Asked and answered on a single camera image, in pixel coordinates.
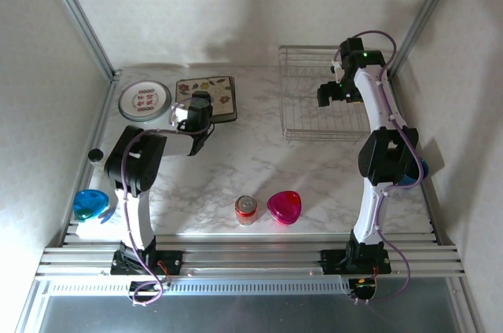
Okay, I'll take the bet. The round plate with lettered rim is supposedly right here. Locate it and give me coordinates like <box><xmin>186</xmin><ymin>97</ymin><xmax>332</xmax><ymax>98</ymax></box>
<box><xmin>118</xmin><ymin>79</ymin><xmax>173</xmax><ymax>125</ymax></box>

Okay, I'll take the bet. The red soda can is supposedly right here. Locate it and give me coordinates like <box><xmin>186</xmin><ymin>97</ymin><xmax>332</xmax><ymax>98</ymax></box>
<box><xmin>234</xmin><ymin>194</ymin><xmax>259</xmax><ymax>227</ymax></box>

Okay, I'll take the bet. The bottle with black cap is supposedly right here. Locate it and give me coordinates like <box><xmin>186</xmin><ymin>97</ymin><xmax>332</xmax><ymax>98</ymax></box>
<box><xmin>86</xmin><ymin>148</ymin><xmax>105</xmax><ymax>172</ymax></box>

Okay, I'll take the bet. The pink plastic container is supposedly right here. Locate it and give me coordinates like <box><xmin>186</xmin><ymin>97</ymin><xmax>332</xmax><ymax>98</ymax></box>
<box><xmin>266</xmin><ymin>190</ymin><xmax>303</xmax><ymax>227</ymax></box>

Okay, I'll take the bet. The blue cup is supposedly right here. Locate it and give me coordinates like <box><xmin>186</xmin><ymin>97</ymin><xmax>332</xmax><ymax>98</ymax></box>
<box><xmin>396</xmin><ymin>156</ymin><xmax>431</xmax><ymax>189</ymax></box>

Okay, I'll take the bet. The blue plastic container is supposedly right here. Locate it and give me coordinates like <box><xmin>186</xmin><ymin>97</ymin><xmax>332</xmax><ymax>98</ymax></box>
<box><xmin>73</xmin><ymin>188</ymin><xmax>110</xmax><ymax>224</ymax></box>

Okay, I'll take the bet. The white packet with blue print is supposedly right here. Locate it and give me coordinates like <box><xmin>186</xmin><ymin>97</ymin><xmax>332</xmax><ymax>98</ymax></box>
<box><xmin>76</xmin><ymin>207</ymin><xmax>130</xmax><ymax>242</ymax></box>

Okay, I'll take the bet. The aluminium upright post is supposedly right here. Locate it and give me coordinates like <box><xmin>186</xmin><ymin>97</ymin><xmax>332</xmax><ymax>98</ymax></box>
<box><xmin>37</xmin><ymin>0</ymin><xmax>123</xmax><ymax>82</ymax></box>
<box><xmin>387</xmin><ymin>0</ymin><xmax>465</xmax><ymax>75</ymax></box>

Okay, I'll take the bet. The metal wire dish rack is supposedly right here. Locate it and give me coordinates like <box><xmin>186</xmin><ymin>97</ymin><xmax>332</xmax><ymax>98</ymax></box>
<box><xmin>277</xmin><ymin>44</ymin><xmax>366</xmax><ymax>144</ymax></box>

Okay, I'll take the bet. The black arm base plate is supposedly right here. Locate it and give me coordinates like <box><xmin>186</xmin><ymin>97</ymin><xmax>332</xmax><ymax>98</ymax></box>
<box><xmin>110</xmin><ymin>250</ymin><xmax>184</xmax><ymax>276</ymax></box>
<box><xmin>320</xmin><ymin>248</ymin><xmax>393</xmax><ymax>275</ymax></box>

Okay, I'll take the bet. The aluminium rail beam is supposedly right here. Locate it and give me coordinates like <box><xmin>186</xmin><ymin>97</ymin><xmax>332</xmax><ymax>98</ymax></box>
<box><xmin>35</xmin><ymin>232</ymin><xmax>468</xmax><ymax>280</ymax></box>

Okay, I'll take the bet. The slotted metal cable tray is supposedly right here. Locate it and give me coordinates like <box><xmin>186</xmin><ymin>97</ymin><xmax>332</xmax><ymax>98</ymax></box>
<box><xmin>46</xmin><ymin>274</ymin><xmax>351</xmax><ymax>297</ymax></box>

